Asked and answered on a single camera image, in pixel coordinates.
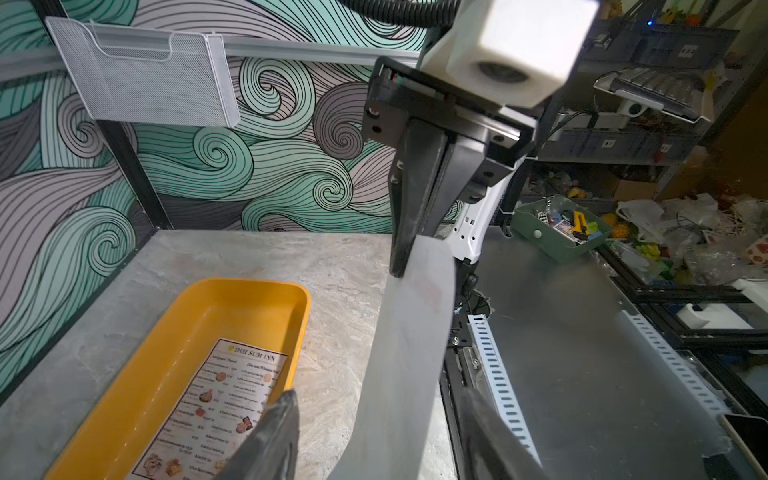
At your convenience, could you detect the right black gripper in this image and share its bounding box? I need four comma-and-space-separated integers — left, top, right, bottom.
362, 56, 537, 278

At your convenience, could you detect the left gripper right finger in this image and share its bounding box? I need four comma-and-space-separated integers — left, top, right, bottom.
459, 387, 548, 480

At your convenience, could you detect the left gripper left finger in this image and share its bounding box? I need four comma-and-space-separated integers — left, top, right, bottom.
214, 390, 300, 480

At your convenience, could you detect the dim sum menu sheet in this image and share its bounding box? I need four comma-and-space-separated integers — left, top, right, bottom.
127, 338, 288, 479

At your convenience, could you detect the red specials menu sheet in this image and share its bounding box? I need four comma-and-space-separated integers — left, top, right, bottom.
330, 236, 455, 479

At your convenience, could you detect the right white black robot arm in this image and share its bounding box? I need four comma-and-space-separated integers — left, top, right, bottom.
362, 56, 537, 277

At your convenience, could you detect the green parts bin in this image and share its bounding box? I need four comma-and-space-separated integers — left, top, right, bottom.
510, 195, 614, 263

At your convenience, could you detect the yellow plastic tray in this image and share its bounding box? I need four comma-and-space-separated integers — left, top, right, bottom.
47, 278, 311, 479

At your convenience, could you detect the white slotted cable duct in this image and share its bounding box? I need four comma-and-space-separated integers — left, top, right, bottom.
468, 314, 541, 465

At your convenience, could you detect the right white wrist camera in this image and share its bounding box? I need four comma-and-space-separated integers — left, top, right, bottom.
419, 0, 599, 108

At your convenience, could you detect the black corrugated camera cable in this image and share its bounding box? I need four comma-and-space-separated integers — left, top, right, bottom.
335, 0, 463, 29

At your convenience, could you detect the clear mesh wall pocket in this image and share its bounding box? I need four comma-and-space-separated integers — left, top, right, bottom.
45, 16, 240, 127

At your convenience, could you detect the aluminium wall rail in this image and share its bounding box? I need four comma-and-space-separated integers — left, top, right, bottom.
0, 37, 421, 82

